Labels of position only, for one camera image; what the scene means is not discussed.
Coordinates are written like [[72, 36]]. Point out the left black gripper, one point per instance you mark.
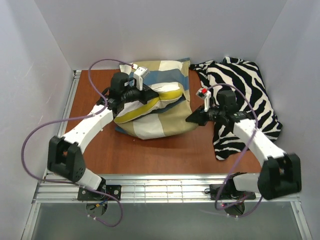
[[145, 93]]

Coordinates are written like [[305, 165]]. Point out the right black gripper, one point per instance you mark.
[[202, 115]]

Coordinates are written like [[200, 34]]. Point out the white pillow yellow edge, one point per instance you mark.
[[168, 93]]

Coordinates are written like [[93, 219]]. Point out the beige blue patchwork pillowcase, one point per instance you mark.
[[170, 120]]

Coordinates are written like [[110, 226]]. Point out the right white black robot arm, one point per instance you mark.
[[280, 173]]

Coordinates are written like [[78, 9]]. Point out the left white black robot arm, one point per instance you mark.
[[65, 154]]

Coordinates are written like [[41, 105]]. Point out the zebra print blanket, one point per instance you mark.
[[246, 77]]

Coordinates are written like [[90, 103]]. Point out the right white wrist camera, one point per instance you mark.
[[205, 95]]

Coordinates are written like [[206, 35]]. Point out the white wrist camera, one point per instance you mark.
[[139, 74], [205, 95]]

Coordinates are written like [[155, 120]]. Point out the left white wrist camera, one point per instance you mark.
[[139, 74]]

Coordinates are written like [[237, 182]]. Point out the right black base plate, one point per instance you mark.
[[228, 194]]

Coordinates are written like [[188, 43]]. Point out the aluminium rail frame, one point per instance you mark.
[[146, 189]]

